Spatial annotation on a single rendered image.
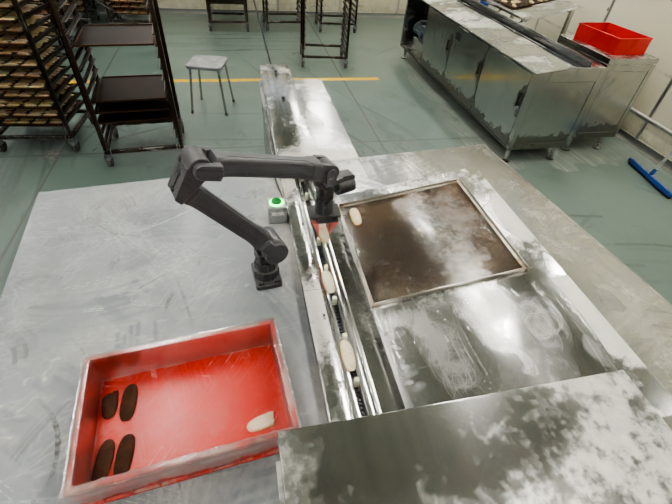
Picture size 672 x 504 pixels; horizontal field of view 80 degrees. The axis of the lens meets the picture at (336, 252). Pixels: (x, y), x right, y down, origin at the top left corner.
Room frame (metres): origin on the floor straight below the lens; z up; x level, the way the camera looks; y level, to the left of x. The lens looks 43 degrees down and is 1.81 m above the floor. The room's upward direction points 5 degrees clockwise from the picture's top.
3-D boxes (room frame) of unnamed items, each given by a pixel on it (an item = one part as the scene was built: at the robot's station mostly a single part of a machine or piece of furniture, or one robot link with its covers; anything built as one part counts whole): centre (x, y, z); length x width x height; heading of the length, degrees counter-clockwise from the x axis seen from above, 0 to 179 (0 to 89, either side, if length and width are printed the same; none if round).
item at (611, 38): (4.07, -2.28, 0.93); 0.51 x 0.36 x 0.13; 19
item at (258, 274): (0.93, 0.23, 0.86); 0.12 x 0.09 x 0.08; 21
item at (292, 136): (2.08, 0.34, 0.89); 1.25 x 0.18 x 0.09; 15
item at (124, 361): (0.44, 0.32, 0.87); 0.49 x 0.34 x 0.10; 111
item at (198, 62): (3.99, 1.39, 0.23); 0.36 x 0.36 x 0.46; 2
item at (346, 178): (1.07, 0.02, 1.14); 0.11 x 0.09 x 0.12; 124
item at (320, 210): (1.04, 0.05, 1.05); 0.10 x 0.07 x 0.07; 105
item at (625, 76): (4.07, -2.28, 0.44); 0.70 x 0.55 x 0.87; 15
